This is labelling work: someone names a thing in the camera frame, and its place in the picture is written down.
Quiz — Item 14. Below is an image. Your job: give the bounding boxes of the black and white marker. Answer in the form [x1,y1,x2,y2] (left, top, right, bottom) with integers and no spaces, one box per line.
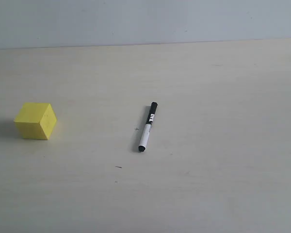
[138,102,158,152]

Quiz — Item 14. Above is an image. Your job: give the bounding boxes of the yellow foam cube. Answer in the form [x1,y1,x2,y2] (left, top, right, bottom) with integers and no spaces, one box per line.
[14,102,57,140]

